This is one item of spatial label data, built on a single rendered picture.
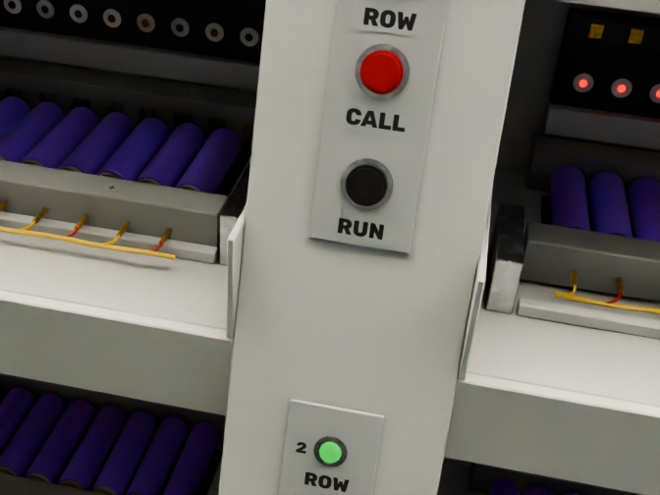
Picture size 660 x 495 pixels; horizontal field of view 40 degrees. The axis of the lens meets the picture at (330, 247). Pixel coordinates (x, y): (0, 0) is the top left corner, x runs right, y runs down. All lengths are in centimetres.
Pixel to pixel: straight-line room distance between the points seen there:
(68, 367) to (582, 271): 24
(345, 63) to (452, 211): 7
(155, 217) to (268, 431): 11
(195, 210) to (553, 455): 19
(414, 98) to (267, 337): 12
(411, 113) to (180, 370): 15
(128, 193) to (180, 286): 5
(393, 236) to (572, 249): 10
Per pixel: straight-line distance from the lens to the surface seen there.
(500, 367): 38
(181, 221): 42
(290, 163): 35
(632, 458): 40
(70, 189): 44
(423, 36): 34
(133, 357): 40
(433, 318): 36
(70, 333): 41
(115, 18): 55
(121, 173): 46
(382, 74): 34
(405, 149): 34
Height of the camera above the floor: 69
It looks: 17 degrees down
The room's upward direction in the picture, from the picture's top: 7 degrees clockwise
